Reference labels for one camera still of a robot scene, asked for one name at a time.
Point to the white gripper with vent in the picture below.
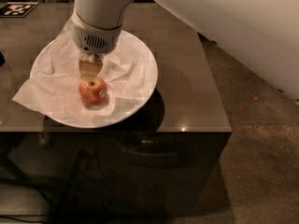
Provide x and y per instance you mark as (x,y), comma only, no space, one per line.
(94,38)

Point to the red orange apple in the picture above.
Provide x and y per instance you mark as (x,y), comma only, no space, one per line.
(92,92)

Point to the white paper sheet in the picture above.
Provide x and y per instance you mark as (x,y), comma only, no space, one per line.
(53,84)

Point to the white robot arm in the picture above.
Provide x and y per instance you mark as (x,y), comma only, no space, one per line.
(261,34)

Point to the white round bowl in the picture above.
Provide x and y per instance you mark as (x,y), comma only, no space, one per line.
(140,75)

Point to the small dark object at left edge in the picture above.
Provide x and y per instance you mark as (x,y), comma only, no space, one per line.
(2,59)

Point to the black white fiducial marker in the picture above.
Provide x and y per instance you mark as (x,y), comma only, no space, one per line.
(16,9)

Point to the dark glass top table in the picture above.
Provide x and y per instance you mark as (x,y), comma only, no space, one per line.
(157,163)

